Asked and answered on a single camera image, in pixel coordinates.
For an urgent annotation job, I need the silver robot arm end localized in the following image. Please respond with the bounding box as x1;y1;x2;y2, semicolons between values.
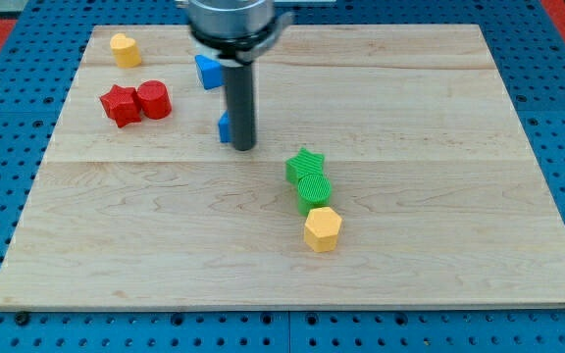
177;0;294;68

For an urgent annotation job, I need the green star block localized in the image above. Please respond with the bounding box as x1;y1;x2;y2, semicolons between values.
285;147;325;185

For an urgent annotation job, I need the blue cube block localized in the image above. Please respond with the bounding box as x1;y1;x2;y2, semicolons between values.
218;112;231;143

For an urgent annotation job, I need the red star block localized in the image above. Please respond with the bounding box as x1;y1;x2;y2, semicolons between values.
99;84;141;128

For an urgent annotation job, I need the green cylinder block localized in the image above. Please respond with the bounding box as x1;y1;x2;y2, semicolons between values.
297;174;332;216

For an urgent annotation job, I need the yellow hexagon block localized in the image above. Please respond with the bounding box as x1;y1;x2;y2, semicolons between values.
304;207;342;253

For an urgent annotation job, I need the wooden board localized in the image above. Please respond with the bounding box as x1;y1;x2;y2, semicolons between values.
0;25;565;312

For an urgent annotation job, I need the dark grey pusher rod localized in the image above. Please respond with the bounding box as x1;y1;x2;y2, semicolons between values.
222;65;257;151

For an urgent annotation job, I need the blue triangle block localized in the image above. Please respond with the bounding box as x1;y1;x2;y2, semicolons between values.
194;55;224;90

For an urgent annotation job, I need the red cylinder block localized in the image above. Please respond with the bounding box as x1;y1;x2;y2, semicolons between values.
137;80;172;120

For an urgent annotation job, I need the yellow heart block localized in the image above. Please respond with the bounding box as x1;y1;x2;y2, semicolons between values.
110;33;142;69

